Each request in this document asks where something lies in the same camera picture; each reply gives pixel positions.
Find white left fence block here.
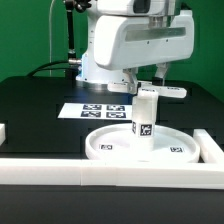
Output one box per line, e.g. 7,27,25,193
0,123,6,146

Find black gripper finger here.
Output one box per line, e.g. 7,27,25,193
153,62,170,84
123,68,138,94

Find grey flexible conduit cable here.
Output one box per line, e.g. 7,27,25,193
48,0,57,78

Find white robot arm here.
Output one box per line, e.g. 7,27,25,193
77,0,194,94

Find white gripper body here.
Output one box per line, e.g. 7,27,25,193
94,10,194,70

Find white cross-shaped table base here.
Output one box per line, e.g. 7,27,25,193
107,81,187,98

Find white front fence rail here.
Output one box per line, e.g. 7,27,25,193
0,158,224,190

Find white marker sheet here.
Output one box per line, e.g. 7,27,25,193
58,103,132,120

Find white fence rail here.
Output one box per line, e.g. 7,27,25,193
0,158,224,190
193,129,224,165

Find black cables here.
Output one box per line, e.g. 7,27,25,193
26,59,83,78

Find white round table top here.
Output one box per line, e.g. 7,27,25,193
85,123,200,163

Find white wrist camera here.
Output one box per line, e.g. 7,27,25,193
97,0,165,16

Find white right fence rail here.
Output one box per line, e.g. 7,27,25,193
193,129,224,165

